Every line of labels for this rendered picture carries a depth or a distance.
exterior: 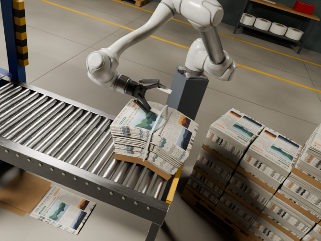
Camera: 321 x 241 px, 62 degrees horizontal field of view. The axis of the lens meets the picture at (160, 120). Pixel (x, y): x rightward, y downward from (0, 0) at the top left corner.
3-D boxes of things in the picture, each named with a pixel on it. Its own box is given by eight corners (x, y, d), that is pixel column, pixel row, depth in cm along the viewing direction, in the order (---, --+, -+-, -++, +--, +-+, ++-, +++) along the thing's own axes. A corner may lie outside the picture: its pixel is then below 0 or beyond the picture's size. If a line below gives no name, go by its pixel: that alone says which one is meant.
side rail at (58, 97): (185, 156, 177) (189, 142, 170) (183, 161, 173) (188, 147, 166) (8, 90, 192) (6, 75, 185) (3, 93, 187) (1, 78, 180)
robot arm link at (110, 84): (114, 93, 139) (110, 87, 126) (88, 82, 140) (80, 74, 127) (123, 75, 140) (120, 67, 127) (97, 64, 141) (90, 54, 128)
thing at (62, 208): (96, 203, 212) (96, 202, 211) (77, 234, 189) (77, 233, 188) (54, 186, 216) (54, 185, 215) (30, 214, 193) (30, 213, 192)
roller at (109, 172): (139, 127, 170) (132, 126, 171) (106, 179, 132) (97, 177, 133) (140, 134, 173) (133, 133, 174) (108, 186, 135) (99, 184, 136)
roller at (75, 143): (102, 121, 176) (103, 115, 173) (61, 169, 138) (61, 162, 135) (95, 118, 176) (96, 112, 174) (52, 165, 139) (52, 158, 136)
